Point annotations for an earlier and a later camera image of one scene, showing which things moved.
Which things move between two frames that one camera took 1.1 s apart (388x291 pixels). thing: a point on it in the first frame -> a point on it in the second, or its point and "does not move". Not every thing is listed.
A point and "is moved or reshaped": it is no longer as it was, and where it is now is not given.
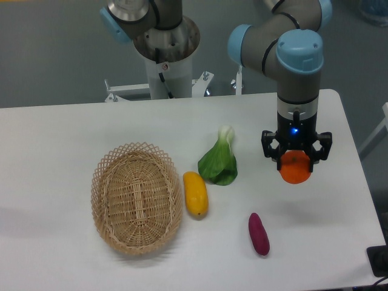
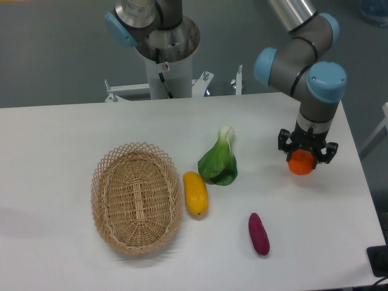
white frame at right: (378, 136) does not move
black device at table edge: (378, 259) does not move
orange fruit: (295, 167) is moved or reshaped
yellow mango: (196, 194) does not move
